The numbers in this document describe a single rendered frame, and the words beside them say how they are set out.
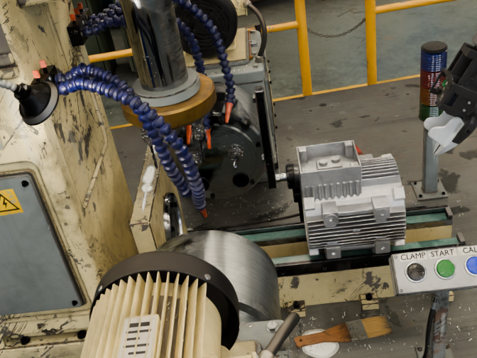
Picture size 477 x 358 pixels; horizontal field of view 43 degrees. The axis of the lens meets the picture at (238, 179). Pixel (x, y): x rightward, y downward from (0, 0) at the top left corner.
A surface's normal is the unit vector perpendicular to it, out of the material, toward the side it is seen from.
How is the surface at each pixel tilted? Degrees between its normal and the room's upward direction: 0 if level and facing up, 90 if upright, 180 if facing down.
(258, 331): 0
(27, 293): 90
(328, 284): 90
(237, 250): 32
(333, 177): 90
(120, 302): 64
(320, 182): 90
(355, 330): 0
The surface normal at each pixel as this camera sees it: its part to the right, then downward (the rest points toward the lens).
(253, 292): 0.62, -0.65
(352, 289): 0.00, 0.56
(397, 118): -0.14, -0.82
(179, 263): 0.28, -0.80
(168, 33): 0.66, 0.34
